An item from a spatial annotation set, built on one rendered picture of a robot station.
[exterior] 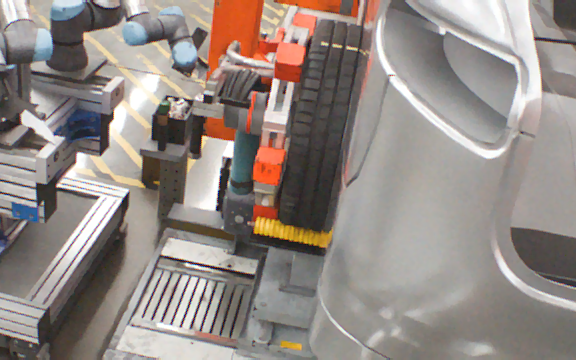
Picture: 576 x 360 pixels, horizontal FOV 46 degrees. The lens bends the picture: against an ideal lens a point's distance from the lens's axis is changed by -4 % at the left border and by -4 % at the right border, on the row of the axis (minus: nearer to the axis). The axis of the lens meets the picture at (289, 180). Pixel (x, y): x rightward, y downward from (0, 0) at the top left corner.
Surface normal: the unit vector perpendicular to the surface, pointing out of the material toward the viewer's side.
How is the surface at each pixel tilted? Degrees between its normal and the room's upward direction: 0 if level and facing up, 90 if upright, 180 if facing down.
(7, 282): 0
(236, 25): 90
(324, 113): 58
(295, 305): 0
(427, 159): 88
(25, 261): 0
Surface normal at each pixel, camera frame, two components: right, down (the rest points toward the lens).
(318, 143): -0.07, 0.22
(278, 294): 0.15, -0.84
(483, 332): -0.37, 0.52
